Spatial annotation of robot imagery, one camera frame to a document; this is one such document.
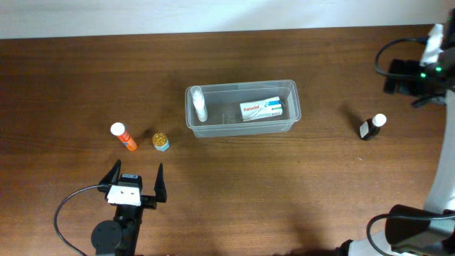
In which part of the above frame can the small jar gold lid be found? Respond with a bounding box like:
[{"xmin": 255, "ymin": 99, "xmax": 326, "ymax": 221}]
[{"xmin": 152, "ymin": 133, "xmax": 169, "ymax": 151}]

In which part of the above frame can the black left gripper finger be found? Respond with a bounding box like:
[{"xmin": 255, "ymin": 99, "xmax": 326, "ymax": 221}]
[
  {"xmin": 99, "ymin": 159, "xmax": 122, "ymax": 186},
  {"xmin": 154, "ymin": 163, "xmax": 167, "ymax": 203}
]

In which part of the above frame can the dark bottle white cap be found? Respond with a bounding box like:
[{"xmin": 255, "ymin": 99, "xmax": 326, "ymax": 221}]
[{"xmin": 359, "ymin": 114, "xmax": 387, "ymax": 141}]

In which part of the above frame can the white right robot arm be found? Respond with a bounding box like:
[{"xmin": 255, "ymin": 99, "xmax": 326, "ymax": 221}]
[{"xmin": 335, "ymin": 11, "xmax": 454, "ymax": 256}]

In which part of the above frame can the white Panadol medicine box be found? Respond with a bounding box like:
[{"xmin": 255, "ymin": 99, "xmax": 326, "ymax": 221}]
[{"xmin": 240, "ymin": 97, "xmax": 283, "ymax": 122}]

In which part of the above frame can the clear plastic container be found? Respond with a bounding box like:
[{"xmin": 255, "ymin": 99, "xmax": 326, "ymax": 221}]
[{"xmin": 185, "ymin": 80, "xmax": 301, "ymax": 138}]

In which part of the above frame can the black left camera cable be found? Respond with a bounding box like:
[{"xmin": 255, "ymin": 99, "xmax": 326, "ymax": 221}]
[{"xmin": 53, "ymin": 184, "xmax": 107, "ymax": 256}]

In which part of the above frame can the orange tube white cap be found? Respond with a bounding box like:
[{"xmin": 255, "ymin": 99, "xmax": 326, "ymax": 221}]
[{"xmin": 110, "ymin": 122, "xmax": 137, "ymax": 151}]

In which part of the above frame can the white translucent spray bottle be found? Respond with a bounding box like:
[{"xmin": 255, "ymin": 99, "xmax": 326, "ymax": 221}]
[{"xmin": 190, "ymin": 86, "xmax": 208, "ymax": 122}]

